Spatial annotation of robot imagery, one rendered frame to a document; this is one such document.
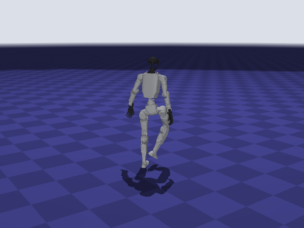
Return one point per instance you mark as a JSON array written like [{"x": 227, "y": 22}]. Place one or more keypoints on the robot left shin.
[{"x": 144, "y": 147}]

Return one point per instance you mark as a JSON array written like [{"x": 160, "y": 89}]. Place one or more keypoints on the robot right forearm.
[{"x": 167, "y": 102}]

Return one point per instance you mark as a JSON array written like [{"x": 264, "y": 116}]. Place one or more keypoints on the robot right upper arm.
[{"x": 163, "y": 80}]

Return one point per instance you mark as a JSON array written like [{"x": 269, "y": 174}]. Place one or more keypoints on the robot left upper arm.
[{"x": 137, "y": 83}]

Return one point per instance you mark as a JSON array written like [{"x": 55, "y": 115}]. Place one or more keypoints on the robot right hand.
[{"x": 170, "y": 116}]

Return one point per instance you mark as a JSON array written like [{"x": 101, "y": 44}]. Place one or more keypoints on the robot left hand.
[{"x": 130, "y": 111}]

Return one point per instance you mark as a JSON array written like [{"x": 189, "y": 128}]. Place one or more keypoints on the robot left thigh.
[{"x": 144, "y": 125}]

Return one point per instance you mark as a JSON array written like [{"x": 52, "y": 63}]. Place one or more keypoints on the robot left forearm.
[{"x": 132, "y": 97}]

